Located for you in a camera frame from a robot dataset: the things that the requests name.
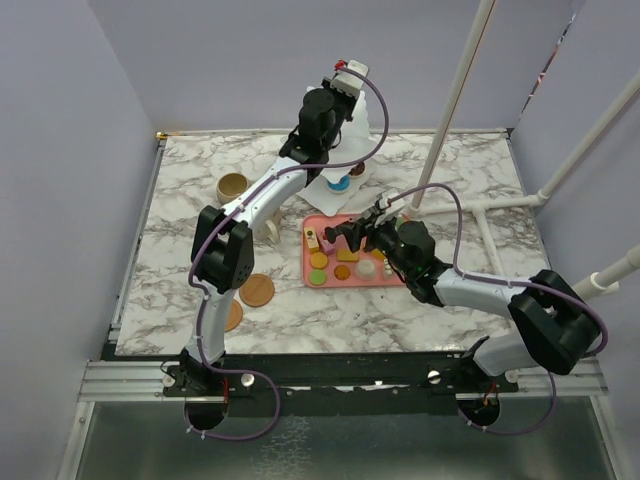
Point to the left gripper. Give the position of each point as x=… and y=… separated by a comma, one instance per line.
x=348, y=100

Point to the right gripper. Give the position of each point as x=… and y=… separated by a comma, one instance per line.
x=364, y=227

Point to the white three-tier cake stand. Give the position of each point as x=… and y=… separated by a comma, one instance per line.
x=355, y=142

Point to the blue frosted donut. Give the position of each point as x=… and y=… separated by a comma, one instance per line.
x=339, y=187

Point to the chocolate sprinkled donut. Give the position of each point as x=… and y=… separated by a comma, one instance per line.
x=357, y=170

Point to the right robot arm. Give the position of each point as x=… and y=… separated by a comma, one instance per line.
x=554, y=328

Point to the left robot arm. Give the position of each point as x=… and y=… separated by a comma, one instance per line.
x=223, y=249

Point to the sprinkled white cake slice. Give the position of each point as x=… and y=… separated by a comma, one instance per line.
x=388, y=270

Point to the white round cake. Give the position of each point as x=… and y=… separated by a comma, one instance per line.
x=366, y=270

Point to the square yellow biscuit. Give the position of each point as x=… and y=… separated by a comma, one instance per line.
x=345, y=255

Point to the brown round cookie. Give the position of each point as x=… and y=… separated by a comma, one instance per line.
x=342, y=272

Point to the pink serving tray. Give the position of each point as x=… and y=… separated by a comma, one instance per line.
x=319, y=222

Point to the orange round cookie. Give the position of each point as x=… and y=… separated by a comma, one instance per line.
x=318, y=260

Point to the yellow layered cake slice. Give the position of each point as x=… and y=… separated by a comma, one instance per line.
x=311, y=239

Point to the green macaron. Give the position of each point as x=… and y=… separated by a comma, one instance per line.
x=317, y=277

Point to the green-inside ceramic mug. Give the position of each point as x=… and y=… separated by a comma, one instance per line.
x=272, y=227

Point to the wooden coaster upper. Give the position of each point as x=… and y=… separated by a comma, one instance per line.
x=257, y=291

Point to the wooden coaster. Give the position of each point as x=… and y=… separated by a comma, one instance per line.
x=235, y=316
x=257, y=291

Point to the beige ceramic mug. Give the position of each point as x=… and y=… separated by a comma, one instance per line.
x=230, y=186

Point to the wooden coaster lower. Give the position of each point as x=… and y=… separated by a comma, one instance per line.
x=235, y=316

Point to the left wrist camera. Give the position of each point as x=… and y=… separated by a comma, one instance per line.
x=349, y=77

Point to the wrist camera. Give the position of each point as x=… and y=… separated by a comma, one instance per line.
x=349, y=77
x=386, y=207

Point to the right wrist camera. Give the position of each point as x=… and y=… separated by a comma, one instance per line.
x=386, y=207

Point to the aluminium mounting rail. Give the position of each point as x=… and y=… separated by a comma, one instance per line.
x=140, y=381

